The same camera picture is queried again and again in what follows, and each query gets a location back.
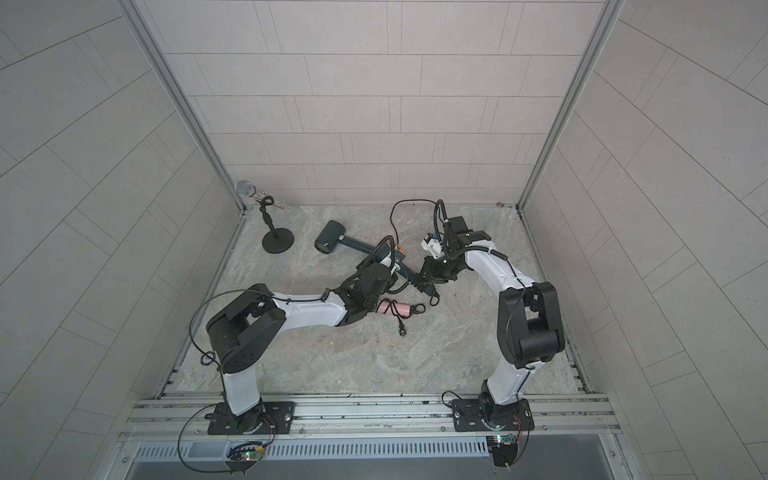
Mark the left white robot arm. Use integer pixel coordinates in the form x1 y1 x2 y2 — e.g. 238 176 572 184
206 262 396 434

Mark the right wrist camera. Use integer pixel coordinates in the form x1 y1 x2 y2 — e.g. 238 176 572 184
421 216 471 259

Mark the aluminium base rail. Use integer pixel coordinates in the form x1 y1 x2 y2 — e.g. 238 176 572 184
118 394 621 441

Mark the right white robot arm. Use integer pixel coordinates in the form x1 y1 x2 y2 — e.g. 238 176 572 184
422 240 565 430

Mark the pink hair dryer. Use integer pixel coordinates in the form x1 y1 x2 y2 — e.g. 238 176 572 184
376 299 419 318

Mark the pink dryer black cord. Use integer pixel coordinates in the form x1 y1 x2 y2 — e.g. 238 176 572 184
383 298 427 338

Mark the green hair dryer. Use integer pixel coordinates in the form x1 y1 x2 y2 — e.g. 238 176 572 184
314 220 374 254
384 241 420 285

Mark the black microphone stand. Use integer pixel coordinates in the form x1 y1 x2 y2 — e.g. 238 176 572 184
235 180 294 254

